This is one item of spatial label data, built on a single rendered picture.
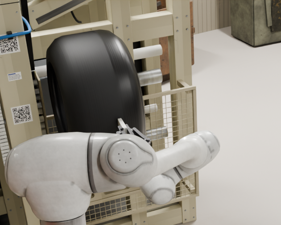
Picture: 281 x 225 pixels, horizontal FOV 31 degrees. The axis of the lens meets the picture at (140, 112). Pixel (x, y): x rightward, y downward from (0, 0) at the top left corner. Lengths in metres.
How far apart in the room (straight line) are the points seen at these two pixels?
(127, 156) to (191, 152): 0.49
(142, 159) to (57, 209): 0.21
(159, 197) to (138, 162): 0.58
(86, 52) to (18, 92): 0.31
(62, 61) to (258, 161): 2.33
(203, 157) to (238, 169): 2.30
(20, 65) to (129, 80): 0.41
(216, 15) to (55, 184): 6.18
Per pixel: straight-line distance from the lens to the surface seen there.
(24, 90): 2.04
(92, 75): 1.93
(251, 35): 6.37
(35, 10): 2.37
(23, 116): 2.08
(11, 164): 1.12
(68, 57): 1.97
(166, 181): 1.60
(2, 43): 1.97
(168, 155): 1.40
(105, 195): 2.21
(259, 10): 6.29
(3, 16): 1.95
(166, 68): 5.30
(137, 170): 1.04
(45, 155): 1.09
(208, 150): 1.62
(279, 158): 4.05
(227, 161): 3.99
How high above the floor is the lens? 2.06
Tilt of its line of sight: 25 degrees down
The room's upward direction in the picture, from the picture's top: 5 degrees counter-clockwise
